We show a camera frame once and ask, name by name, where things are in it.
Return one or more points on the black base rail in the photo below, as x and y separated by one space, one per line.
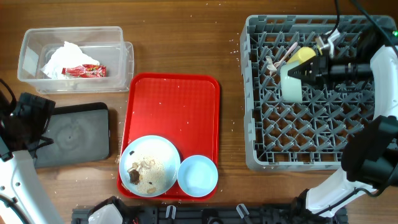
202 215

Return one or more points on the white plastic fork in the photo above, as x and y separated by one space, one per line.
270 65

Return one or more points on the black tray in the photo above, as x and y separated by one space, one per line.
80 134

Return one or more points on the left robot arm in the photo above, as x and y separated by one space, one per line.
24 122

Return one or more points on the green bowl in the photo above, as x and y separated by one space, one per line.
291 87

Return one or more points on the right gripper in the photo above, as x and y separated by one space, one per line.
319 66

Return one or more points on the clear plastic bin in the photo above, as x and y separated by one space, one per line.
105 44

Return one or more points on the yellow plastic cup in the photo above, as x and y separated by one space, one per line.
302 55

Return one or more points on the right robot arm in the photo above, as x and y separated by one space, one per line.
368 166

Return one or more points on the red serving tray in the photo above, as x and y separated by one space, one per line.
184 109

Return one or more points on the light blue plate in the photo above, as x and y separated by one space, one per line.
154 146

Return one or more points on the white napkin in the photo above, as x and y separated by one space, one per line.
68 56

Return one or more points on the grey dishwasher rack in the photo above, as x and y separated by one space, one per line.
299 136

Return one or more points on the food scraps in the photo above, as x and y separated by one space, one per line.
146 173

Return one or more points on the light blue small bowl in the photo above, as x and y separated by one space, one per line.
197 176

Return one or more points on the red snack wrapper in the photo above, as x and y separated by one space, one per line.
86 71

